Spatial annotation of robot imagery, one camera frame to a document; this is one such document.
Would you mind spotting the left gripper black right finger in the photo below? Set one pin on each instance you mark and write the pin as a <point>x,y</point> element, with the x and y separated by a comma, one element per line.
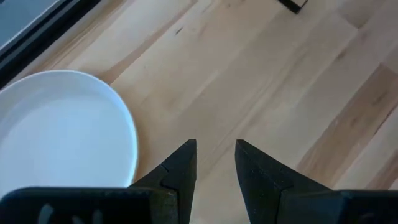
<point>267,193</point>

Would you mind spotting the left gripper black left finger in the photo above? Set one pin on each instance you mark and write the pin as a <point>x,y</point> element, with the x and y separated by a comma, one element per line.
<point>177,186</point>

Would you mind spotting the white plate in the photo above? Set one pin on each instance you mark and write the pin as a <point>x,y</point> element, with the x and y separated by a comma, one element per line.
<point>62,130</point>

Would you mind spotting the wooden shelf black metal frame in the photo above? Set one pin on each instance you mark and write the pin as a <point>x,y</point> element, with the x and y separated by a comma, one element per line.
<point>293,4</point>

